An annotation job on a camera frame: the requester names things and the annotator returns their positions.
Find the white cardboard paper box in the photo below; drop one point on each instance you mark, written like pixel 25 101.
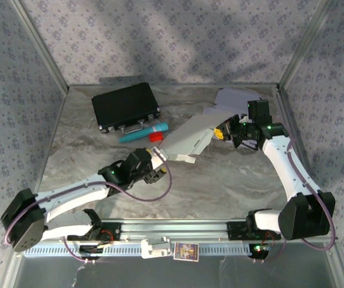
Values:
pixel 189 135

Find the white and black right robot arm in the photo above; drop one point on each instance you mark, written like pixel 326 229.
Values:
pixel 282 168

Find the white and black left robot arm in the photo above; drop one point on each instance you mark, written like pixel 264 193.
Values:
pixel 75 192

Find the red block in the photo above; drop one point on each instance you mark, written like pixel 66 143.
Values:
pixel 156 137

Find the teal flashlight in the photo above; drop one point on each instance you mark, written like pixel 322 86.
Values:
pixel 147 131

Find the colourful picture card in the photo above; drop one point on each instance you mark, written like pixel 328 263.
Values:
pixel 186 252

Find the black controller board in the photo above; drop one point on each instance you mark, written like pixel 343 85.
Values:
pixel 258 253
pixel 89 249

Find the aluminium frame side rail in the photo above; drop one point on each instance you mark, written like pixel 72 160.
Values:
pixel 51 132
pixel 285 103

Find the aluminium front rail beam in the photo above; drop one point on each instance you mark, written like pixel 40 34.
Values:
pixel 174 229

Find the white plastic bracket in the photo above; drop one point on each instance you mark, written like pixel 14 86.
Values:
pixel 147 249

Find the aluminium frame post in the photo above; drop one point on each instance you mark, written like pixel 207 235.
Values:
pixel 41 48
pixel 305 45

